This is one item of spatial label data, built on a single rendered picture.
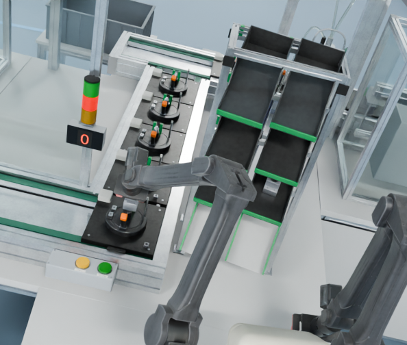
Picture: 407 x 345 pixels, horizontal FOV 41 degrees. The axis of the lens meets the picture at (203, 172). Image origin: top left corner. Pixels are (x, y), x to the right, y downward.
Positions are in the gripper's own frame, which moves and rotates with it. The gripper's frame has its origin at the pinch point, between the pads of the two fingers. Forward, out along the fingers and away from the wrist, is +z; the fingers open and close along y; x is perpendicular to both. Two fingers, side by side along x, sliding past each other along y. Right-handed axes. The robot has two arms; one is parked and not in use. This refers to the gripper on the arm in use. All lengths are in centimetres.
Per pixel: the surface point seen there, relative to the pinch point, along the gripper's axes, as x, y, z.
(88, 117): -19.0, 19.3, -7.8
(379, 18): -109, -83, 35
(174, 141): -34, -8, 45
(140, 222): 7.4, -4.1, 9.1
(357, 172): -39, -86, 43
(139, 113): -46, 10, 54
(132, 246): 16.3, -3.9, 4.6
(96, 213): 7.8, 11.1, 11.5
